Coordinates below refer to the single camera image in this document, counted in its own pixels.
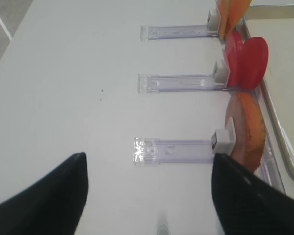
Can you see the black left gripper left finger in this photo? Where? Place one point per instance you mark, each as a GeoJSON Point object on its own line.
{"type": "Point", "coordinates": [51, 206]}

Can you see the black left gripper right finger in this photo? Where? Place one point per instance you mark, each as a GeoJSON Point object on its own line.
{"type": "Point", "coordinates": [245, 204]}

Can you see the red tomato slice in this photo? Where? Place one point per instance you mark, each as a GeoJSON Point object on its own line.
{"type": "Point", "coordinates": [253, 64]}
{"type": "Point", "coordinates": [233, 49]}

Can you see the orange cheese slice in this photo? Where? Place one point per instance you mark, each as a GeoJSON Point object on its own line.
{"type": "Point", "coordinates": [236, 12]}

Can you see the orange bun slice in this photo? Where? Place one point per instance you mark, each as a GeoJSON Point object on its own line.
{"type": "Point", "coordinates": [250, 130]}

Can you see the clear acrylic left food rack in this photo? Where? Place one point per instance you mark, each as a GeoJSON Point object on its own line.
{"type": "Point", "coordinates": [214, 97]}

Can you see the white rectangular tray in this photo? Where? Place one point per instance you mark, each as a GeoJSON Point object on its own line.
{"type": "Point", "coordinates": [275, 23]}

